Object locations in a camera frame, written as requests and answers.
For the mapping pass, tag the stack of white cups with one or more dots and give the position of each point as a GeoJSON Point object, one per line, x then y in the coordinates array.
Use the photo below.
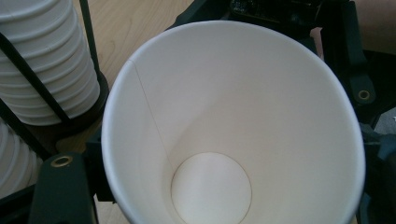
{"type": "Point", "coordinates": [15, 158]}
{"type": "Point", "coordinates": [46, 62]}

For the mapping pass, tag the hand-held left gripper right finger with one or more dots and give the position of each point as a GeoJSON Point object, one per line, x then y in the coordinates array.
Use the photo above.
{"type": "Point", "coordinates": [381, 180]}

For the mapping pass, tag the white paper cup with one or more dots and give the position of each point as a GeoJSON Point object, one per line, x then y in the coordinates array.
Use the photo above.
{"type": "Point", "coordinates": [236, 109]}

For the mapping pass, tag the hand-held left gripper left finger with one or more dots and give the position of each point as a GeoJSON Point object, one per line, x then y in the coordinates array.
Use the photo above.
{"type": "Point", "coordinates": [62, 193]}

